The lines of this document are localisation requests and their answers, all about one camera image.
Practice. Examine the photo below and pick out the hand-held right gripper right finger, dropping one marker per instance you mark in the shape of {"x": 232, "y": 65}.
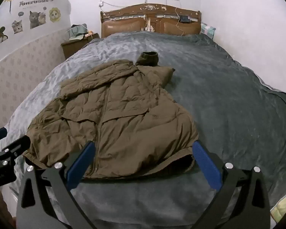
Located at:
{"x": 207, "y": 165}

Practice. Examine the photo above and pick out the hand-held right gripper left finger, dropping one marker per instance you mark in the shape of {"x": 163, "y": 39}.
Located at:
{"x": 82, "y": 165}

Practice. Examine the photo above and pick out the olive puffer jacket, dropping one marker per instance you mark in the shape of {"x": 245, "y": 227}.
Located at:
{"x": 124, "y": 114}

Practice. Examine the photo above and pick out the grey plush blanket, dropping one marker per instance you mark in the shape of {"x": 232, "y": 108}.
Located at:
{"x": 228, "y": 100}

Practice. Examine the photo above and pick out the floral bed sheet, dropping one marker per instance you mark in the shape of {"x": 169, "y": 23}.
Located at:
{"x": 280, "y": 207}

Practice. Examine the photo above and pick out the wooden nightstand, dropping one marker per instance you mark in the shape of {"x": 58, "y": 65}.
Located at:
{"x": 72, "y": 47}

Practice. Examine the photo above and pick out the green bag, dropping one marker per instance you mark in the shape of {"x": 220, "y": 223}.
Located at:
{"x": 77, "y": 31}

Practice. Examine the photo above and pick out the small orange packet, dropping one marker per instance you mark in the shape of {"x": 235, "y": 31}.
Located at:
{"x": 89, "y": 34}

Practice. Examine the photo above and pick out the plaid pillow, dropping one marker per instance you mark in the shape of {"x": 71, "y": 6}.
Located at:
{"x": 207, "y": 29}

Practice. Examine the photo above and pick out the wooden bed headboard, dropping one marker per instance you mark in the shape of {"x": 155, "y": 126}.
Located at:
{"x": 124, "y": 26}

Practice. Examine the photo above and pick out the black device on headboard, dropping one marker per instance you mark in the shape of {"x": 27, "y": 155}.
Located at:
{"x": 184, "y": 19}

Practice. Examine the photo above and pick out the tabby kitten wall sticker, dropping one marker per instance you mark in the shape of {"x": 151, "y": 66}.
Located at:
{"x": 17, "y": 26}

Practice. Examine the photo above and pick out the grey cats wall sticker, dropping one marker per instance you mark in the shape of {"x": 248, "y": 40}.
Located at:
{"x": 34, "y": 19}

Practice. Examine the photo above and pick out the flower cat wall sticker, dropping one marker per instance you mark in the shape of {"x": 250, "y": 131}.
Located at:
{"x": 54, "y": 14}

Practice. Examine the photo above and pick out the lettering wall sticker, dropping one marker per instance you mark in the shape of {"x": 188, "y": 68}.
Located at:
{"x": 33, "y": 2}

